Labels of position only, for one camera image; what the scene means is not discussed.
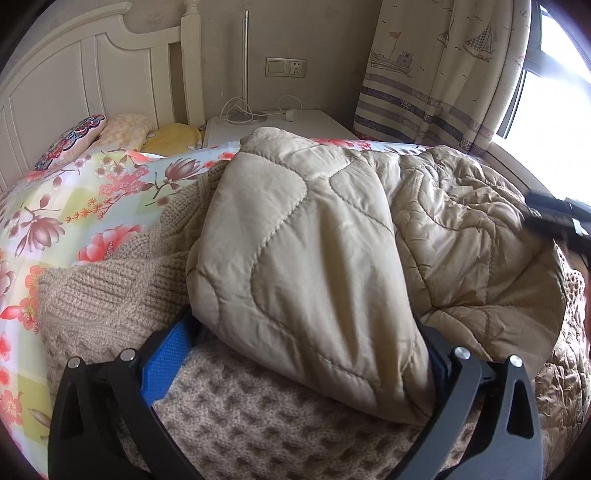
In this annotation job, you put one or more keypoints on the white nightstand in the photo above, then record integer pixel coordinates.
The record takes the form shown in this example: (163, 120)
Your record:
(314, 124)

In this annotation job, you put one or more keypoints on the pale checked pillow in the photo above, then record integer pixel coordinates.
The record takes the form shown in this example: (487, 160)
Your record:
(124, 128)

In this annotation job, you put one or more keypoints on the beige quilted jacket knit sleeves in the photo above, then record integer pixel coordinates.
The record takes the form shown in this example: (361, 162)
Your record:
(314, 258)

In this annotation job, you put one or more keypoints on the white bed headboard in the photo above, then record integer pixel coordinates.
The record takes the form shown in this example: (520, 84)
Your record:
(92, 64)

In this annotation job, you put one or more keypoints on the wall socket panel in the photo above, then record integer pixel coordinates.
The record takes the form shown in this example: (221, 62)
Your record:
(286, 67)

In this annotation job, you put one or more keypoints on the yellow pillow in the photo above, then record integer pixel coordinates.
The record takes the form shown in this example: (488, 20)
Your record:
(173, 137)

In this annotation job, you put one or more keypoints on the floral duvet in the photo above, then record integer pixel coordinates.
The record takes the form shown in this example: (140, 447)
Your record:
(92, 198)

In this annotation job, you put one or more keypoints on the mandala patterned pillow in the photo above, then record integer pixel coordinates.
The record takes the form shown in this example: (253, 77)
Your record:
(69, 141)

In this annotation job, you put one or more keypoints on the silver pole lamp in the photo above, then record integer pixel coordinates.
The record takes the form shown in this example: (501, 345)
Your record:
(244, 60)

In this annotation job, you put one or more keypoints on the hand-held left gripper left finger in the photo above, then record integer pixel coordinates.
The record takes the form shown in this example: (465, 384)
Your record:
(166, 364)

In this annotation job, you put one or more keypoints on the dark framed window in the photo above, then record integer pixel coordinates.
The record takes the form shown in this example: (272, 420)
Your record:
(549, 101)

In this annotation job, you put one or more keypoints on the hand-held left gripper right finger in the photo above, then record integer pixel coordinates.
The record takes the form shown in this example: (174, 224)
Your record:
(455, 383)

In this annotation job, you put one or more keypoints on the sailboat print curtain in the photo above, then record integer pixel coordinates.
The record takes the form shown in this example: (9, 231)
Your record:
(438, 74)

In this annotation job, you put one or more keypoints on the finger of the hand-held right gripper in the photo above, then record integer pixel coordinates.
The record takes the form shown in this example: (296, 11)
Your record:
(554, 214)

